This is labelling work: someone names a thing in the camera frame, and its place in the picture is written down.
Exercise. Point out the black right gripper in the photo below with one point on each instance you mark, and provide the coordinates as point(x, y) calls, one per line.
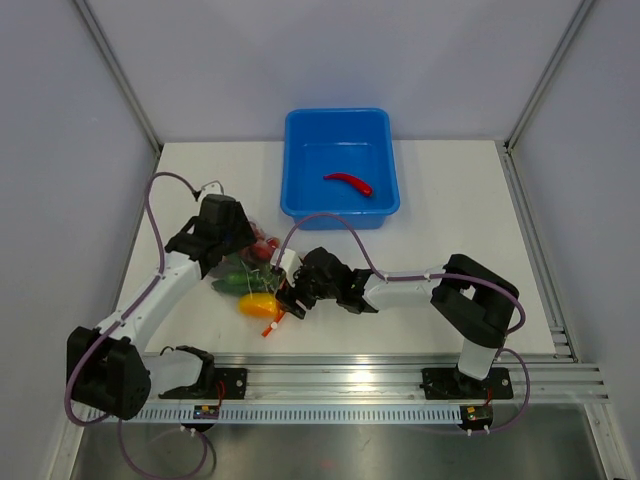
point(289, 302)

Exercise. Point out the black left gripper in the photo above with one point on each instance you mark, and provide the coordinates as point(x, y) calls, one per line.
point(244, 236)

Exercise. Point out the yellow fake bell pepper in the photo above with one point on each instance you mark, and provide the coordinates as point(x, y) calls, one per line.
point(258, 305)

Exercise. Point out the clear zip top bag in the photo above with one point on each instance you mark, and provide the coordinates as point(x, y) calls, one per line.
point(241, 262)

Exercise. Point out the red yellow fake grapes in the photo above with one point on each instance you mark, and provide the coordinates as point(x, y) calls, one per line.
point(264, 247)

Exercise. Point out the green fake cucumber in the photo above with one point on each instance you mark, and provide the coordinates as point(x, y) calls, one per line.
point(238, 284)

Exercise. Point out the red fake chili pepper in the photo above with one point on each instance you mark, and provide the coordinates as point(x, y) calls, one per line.
point(356, 183)

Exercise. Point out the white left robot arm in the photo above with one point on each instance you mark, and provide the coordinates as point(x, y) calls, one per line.
point(104, 365)

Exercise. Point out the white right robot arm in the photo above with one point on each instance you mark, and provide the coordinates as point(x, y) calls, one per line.
point(480, 305)

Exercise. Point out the blue plastic bin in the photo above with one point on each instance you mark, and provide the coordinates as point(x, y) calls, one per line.
point(322, 141)

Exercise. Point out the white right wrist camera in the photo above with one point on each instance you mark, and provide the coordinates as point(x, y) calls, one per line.
point(286, 259)

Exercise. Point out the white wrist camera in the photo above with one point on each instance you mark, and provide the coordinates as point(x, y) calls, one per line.
point(214, 187)
point(286, 259)

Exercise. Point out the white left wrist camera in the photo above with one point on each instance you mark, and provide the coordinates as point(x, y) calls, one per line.
point(214, 187)

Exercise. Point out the white slotted cable duct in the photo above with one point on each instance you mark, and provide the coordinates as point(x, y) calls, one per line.
point(242, 413)

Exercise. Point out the left aluminium frame post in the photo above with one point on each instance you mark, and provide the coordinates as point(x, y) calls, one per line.
point(107, 52)

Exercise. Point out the aluminium frame post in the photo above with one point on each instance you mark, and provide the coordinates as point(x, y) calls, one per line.
point(107, 52)
point(569, 35)

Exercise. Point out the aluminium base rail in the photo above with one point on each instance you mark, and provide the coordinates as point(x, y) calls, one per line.
point(396, 379)

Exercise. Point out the right aluminium frame post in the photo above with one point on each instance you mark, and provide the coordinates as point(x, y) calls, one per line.
point(569, 35)

